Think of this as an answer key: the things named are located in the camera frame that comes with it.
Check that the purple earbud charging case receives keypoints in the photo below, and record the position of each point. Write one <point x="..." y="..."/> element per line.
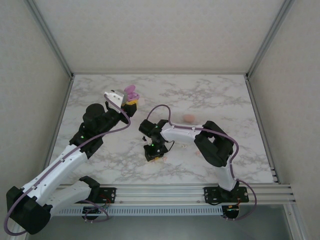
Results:
<point x="130" y="88"/>

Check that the orange earbud charging case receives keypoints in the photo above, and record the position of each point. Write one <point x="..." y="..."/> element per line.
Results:
<point x="188" y="118"/>

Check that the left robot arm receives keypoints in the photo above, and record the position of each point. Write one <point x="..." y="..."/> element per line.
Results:
<point x="57" y="170"/>

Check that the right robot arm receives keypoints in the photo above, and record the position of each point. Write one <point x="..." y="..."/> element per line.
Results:
<point x="180" y="132"/>

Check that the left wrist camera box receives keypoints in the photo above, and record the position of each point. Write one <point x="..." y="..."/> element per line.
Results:
<point x="115" y="97"/>

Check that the left aluminium side rail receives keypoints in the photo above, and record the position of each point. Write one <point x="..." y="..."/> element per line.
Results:
<point x="65" y="100"/>

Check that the aluminium side rail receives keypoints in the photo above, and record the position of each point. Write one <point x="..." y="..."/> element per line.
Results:
<point x="255" y="100"/>
<point x="65" y="100"/>

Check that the aluminium table edge rail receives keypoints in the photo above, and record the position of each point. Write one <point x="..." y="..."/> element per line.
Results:
<point x="160" y="195"/>

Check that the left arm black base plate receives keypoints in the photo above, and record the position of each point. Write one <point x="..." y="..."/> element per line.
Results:
<point x="108" y="193"/>

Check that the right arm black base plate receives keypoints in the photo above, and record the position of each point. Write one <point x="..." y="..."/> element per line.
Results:
<point x="211" y="195"/>

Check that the left aluminium frame post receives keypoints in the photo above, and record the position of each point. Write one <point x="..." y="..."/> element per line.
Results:
<point x="50" y="37"/>

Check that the aluminium frame post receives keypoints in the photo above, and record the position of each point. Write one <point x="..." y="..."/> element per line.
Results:
<point x="269" y="37"/>
<point x="50" y="37"/>

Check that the right aluminium side rail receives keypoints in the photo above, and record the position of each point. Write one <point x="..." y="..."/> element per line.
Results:
<point x="255" y="100"/>

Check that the right aluminium frame post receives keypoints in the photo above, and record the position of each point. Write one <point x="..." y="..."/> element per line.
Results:
<point x="269" y="37"/>

